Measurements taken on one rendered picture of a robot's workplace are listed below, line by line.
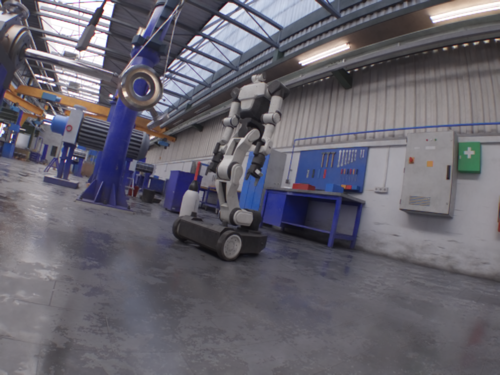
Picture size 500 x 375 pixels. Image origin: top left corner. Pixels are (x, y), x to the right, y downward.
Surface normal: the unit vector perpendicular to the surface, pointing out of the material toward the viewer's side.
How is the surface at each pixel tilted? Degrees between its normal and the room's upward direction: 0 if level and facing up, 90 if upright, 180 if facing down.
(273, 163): 90
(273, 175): 90
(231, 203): 90
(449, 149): 90
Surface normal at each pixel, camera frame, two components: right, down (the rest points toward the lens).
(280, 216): -0.81, -0.21
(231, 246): 0.74, 0.11
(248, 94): -0.64, -0.18
